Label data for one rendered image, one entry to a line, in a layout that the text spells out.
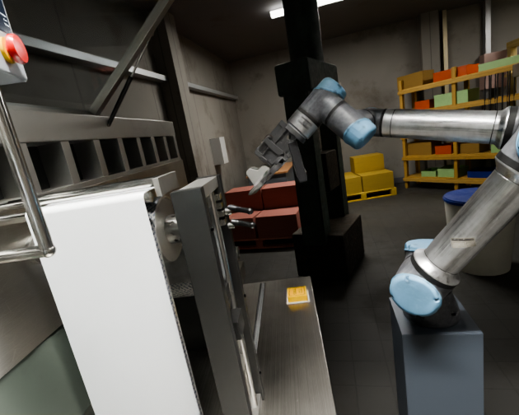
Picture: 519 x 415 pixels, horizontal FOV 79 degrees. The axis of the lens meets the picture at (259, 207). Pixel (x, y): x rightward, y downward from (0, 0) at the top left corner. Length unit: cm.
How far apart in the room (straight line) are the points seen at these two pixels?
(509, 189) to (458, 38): 690
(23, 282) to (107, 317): 21
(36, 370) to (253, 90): 683
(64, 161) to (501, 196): 105
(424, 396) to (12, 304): 108
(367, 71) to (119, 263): 681
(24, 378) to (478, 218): 99
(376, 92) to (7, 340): 692
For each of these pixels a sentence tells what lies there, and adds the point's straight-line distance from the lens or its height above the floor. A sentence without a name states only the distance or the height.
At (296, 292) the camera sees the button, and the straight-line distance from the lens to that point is 119.
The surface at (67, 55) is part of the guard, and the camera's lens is 100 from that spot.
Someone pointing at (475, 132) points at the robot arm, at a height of 142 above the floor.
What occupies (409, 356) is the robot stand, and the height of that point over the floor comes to 83.
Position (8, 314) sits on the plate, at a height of 124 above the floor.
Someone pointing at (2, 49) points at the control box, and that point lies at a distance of 45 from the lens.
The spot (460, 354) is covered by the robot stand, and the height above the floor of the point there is 84.
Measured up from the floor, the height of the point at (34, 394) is 106.
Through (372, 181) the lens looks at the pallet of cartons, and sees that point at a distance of 613.
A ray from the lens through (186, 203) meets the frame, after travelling 50.
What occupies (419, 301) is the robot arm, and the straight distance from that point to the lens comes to 86.
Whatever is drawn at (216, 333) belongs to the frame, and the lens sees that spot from 58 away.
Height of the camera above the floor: 150
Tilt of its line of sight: 13 degrees down
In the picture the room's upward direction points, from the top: 10 degrees counter-clockwise
